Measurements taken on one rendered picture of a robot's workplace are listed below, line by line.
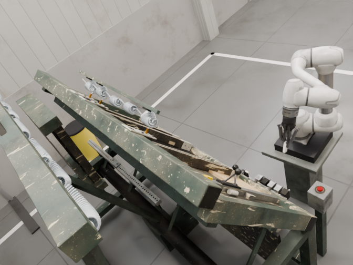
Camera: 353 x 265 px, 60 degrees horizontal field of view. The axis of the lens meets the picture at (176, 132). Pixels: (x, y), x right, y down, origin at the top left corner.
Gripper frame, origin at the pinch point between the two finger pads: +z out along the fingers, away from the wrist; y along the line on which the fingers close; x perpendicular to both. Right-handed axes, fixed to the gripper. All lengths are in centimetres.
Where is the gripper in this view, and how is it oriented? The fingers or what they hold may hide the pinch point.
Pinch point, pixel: (285, 146)
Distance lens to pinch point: 195.1
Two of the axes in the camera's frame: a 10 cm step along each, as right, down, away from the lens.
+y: 7.2, 2.7, -6.4
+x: 7.0, -3.1, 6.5
